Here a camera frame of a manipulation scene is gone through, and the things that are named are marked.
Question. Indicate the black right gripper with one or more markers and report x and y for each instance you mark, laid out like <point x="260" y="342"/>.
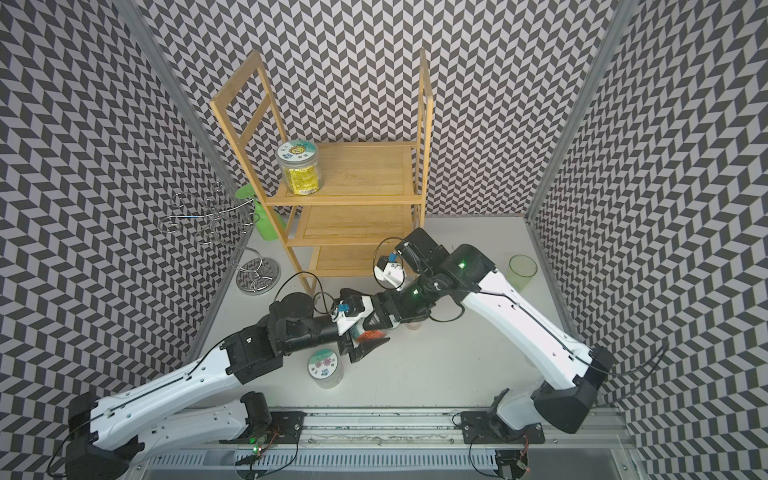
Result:
<point x="400" y="313"/>

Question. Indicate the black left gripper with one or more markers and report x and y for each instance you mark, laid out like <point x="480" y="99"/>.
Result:
<point x="345" y="346"/>

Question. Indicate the sunflower seed jar yellow label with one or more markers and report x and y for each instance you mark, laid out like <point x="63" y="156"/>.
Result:
<point x="299" y="163"/>

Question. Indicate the jar with strawberry lid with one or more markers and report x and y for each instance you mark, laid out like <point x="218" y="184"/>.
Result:
<point x="363" y="335"/>

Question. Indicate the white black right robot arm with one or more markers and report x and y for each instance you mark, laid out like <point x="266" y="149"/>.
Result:
<point x="421" y="272"/>

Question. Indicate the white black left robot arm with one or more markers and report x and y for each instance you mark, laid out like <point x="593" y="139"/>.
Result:
<point x="108" y="435"/>

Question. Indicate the bamboo three-tier shelf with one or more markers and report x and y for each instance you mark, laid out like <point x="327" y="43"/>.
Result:
<point x="373" y="192"/>

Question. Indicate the jar with pink flower lid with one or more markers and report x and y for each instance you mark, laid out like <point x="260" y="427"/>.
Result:
<point x="324" y="368"/>

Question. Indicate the green translucent plastic cup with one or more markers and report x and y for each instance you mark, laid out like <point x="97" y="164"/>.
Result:
<point x="521" y="270"/>

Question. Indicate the green spray bottle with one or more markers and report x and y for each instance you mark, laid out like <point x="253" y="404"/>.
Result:
<point x="260" y="218"/>

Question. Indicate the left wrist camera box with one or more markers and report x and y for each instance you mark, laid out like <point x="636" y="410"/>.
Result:
<point x="351" y="307"/>

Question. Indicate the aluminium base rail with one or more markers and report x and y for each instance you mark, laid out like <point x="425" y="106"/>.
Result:
<point x="409" y="443"/>

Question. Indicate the chrome wire cup rack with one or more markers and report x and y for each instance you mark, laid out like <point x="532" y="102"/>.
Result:
<point x="220" y="220"/>

